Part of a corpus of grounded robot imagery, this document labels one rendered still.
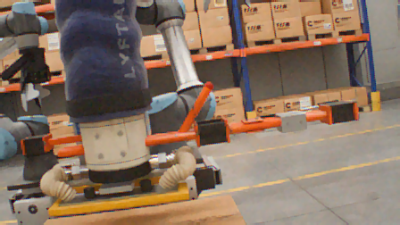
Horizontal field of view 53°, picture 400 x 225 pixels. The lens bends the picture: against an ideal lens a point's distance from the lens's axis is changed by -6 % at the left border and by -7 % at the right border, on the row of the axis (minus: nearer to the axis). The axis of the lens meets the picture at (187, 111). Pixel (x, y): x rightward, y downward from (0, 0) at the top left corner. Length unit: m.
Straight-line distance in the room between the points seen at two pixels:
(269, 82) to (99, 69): 8.88
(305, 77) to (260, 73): 1.10
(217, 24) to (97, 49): 7.34
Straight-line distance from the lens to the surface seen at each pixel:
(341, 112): 1.16
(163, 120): 1.53
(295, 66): 9.99
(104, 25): 1.02
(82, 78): 1.02
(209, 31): 8.28
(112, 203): 1.01
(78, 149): 1.11
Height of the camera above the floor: 1.35
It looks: 5 degrees down
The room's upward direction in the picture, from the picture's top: 8 degrees counter-clockwise
